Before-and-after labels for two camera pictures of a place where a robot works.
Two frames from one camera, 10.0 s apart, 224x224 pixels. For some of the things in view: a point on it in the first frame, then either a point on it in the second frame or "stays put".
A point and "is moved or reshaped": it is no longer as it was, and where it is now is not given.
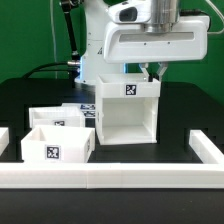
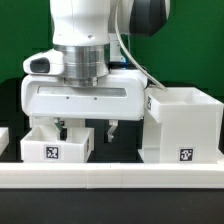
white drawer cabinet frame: [126, 109] is moved or reshaped
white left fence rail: [4, 139] stays put
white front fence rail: [111, 175] stays put
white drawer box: [58, 144] stays put
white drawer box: [55, 116] stays put
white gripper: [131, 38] → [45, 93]
